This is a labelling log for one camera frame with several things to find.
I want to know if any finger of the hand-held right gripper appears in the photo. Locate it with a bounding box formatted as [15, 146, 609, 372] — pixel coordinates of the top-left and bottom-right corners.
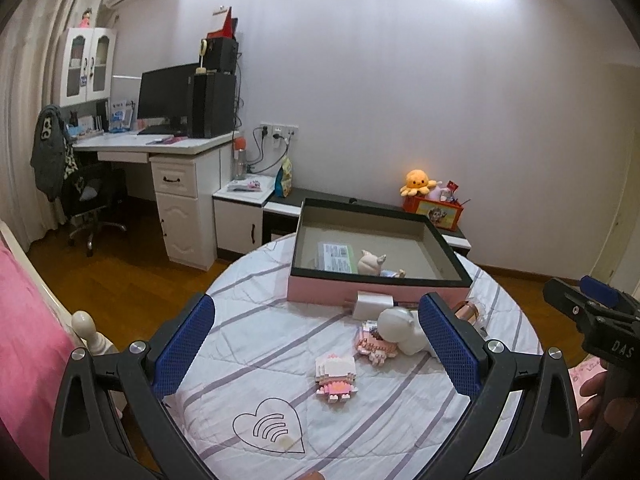
[544, 277, 601, 333]
[580, 275, 640, 311]

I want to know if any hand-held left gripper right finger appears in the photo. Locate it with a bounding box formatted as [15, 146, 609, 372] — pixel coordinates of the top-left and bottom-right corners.
[417, 291, 583, 480]

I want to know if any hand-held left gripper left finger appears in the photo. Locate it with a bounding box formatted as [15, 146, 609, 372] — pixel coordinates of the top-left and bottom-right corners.
[49, 294, 221, 480]

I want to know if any small clear bottle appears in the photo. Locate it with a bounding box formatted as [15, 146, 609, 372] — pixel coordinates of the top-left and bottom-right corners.
[450, 299, 488, 337]

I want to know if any white animal figurine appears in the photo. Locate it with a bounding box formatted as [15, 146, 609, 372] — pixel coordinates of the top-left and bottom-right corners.
[376, 307, 430, 357]

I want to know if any pink dress block figure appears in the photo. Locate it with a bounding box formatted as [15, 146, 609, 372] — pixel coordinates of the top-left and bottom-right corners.
[356, 321, 398, 365]

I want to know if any white pink block figure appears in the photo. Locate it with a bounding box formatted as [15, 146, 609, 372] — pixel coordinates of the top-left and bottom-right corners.
[314, 351, 357, 402]

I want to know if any pink storage box dark rim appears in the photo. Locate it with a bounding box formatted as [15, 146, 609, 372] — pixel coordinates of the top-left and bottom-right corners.
[287, 197, 473, 306]

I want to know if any person's right hand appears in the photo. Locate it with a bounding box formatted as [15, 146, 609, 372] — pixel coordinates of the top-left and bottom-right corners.
[577, 367, 609, 433]

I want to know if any pink printed cloth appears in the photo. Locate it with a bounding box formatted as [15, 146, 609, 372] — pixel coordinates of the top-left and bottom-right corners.
[570, 356, 607, 392]

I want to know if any white striped quilt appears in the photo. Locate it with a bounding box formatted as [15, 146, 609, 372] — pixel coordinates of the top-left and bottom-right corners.
[165, 232, 543, 480]

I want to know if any white charger adapter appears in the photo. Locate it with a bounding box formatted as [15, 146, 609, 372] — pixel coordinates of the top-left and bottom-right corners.
[354, 291, 396, 320]

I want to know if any cream pig figurine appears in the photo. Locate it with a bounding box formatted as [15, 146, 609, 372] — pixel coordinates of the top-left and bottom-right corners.
[357, 250, 388, 277]

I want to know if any red picture box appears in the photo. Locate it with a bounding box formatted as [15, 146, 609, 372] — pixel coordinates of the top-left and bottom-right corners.
[402, 194, 463, 232]

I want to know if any white nightstand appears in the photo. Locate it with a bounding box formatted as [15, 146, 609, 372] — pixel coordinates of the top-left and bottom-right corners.
[212, 180, 276, 263]

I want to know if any white green leaflet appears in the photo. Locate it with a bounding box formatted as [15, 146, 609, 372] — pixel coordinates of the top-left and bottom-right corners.
[316, 242, 357, 275]

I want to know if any pink blanket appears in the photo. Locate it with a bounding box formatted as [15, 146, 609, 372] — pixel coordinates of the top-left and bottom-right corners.
[0, 240, 91, 461]

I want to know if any orange octopus plush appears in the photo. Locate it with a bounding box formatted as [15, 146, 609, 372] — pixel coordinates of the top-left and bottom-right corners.
[399, 169, 441, 198]

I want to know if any black office chair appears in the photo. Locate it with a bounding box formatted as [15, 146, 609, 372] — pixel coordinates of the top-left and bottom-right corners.
[60, 160, 128, 258]

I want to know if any low cabinet dark top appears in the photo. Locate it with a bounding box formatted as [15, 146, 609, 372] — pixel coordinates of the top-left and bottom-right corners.
[262, 186, 473, 261]

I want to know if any clear bottle red cap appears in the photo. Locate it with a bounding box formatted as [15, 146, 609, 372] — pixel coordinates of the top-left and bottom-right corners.
[232, 136, 248, 181]

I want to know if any yellow blue snack bag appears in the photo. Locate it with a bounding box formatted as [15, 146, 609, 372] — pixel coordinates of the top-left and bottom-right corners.
[273, 156, 295, 198]

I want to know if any white desk with drawers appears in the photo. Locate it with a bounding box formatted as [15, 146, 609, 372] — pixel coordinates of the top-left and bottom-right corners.
[72, 130, 241, 273]

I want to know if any grey patterned jacket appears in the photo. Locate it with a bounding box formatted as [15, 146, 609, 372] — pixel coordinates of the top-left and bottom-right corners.
[30, 104, 81, 203]

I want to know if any blue white packet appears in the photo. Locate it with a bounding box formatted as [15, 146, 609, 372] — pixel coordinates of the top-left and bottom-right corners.
[109, 100, 136, 133]

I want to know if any black computer tower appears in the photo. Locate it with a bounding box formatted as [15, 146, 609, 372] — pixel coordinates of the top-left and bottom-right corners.
[191, 72, 237, 139]

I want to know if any black computer monitor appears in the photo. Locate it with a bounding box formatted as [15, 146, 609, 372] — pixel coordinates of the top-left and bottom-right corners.
[136, 62, 201, 136]

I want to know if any white glass-door cabinet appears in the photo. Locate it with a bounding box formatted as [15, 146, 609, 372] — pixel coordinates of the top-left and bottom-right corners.
[52, 27, 118, 108]

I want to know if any black box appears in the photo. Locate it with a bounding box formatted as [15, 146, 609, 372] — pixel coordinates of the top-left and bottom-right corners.
[206, 37, 239, 75]

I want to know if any cream curtain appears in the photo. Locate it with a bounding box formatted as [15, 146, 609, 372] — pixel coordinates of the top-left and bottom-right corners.
[0, 0, 108, 251]

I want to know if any red paper bag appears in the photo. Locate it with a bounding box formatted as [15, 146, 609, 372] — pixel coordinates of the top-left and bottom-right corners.
[212, 6, 239, 40]

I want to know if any cream bed frame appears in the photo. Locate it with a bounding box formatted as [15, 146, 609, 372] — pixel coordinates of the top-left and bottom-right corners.
[0, 220, 118, 391]

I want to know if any black power cable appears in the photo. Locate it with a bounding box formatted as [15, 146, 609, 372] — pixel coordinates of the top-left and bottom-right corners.
[247, 127, 291, 176]

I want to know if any white wall socket strip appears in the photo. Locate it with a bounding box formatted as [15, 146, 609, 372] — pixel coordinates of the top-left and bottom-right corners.
[259, 122, 299, 141]

